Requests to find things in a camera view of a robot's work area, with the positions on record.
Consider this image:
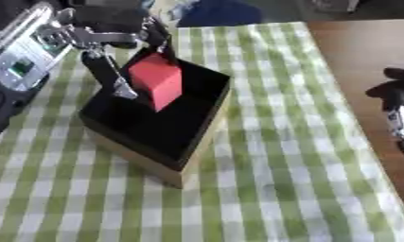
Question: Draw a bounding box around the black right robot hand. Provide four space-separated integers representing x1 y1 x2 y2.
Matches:
363 66 404 153

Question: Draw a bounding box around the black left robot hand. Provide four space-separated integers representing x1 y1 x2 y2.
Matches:
56 0 181 100

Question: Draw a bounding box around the red block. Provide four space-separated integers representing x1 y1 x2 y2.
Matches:
127 52 185 113

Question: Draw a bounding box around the tan cardboard box black inside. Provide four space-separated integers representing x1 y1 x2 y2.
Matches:
77 46 235 190

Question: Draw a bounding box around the blue bag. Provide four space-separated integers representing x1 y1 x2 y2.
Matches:
175 0 265 28

